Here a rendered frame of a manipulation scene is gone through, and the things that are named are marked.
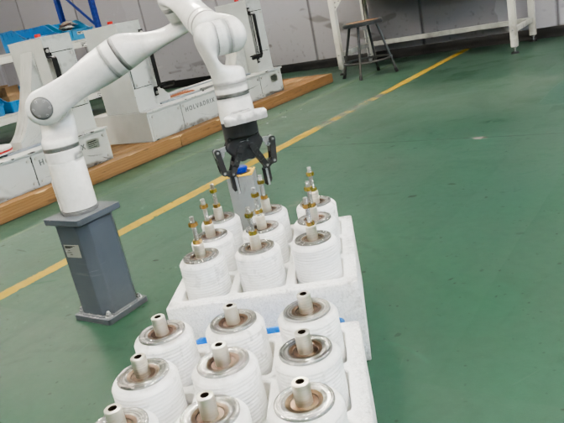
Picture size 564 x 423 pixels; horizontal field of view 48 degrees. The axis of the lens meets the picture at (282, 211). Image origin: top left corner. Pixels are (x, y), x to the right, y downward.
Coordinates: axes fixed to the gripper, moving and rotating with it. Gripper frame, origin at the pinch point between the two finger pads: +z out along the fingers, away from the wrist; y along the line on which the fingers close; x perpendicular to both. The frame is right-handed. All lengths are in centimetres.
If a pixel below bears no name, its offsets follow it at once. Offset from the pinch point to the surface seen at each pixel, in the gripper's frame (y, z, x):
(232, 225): 4.2, 11.7, -11.2
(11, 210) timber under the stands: 70, 31, -189
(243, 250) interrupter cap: 7.6, 10.3, 10.8
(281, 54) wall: -206, 15, -543
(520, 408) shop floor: -23, 36, 54
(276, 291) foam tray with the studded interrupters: 4.8, 17.7, 18.6
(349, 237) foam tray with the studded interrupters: -18.4, 17.7, 4.4
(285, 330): 11.7, 11.6, 45.3
